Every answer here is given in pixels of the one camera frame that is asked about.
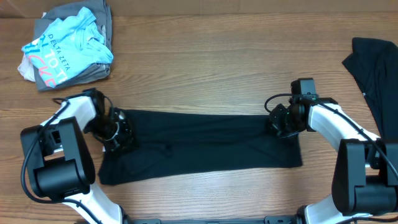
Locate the black t-shirt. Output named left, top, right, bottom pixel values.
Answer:
left=98, top=110, right=302, bottom=185

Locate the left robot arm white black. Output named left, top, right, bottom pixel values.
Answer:
left=21, top=88, right=135, bottom=224

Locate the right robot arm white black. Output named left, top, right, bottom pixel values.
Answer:
left=269, top=95, right=397, bottom=223

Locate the light blue printed t-shirt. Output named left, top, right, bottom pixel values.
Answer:
left=22, top=7, right=113, bottom=88

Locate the white folded garment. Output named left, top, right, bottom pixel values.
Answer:
left=17, top=19, right=48, bottom=82

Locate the grey folded garment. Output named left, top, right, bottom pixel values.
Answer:
left=34, top=0, right=113, bottom=90

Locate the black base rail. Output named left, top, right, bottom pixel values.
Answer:
left=123, top=215, right=306, bottom=224

